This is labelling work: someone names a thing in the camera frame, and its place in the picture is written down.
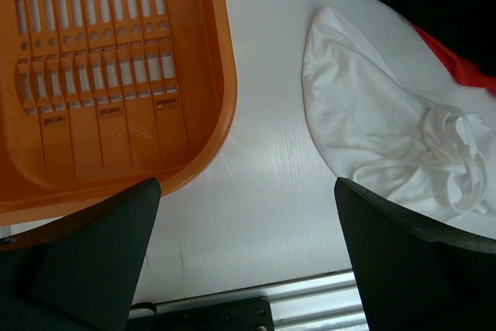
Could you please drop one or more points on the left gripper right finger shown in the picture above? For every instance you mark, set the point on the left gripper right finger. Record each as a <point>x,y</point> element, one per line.
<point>413,272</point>

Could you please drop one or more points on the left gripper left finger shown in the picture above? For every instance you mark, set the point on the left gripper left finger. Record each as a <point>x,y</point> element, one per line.
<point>79,272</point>

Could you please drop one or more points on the white tank top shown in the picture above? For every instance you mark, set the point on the white tank top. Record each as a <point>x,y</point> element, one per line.
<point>434,159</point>

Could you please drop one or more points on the red tank top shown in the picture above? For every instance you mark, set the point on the red tank top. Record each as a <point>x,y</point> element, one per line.
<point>464,72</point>

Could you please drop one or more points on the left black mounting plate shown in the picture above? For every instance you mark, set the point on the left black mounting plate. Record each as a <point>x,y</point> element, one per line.
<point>247,314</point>

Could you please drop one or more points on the orange plastic basket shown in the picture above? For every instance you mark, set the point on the orange plastic basket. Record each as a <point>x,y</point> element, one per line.
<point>97,95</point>

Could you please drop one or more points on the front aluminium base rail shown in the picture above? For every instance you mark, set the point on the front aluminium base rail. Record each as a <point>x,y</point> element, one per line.
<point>330,302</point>

